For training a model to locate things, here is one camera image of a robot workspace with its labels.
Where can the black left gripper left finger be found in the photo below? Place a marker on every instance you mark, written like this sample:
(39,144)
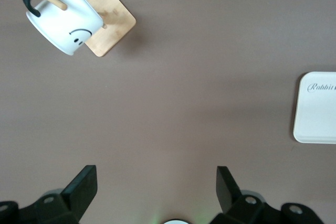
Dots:
(76,195)

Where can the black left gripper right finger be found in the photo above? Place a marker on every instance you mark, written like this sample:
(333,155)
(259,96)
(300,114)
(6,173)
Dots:
(231,197)

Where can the white rectangular tray with script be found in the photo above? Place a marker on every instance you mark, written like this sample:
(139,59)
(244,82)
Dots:
(315,119)

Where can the wooden mug rack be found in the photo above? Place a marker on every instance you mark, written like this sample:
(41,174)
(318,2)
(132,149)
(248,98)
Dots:
(115,24)

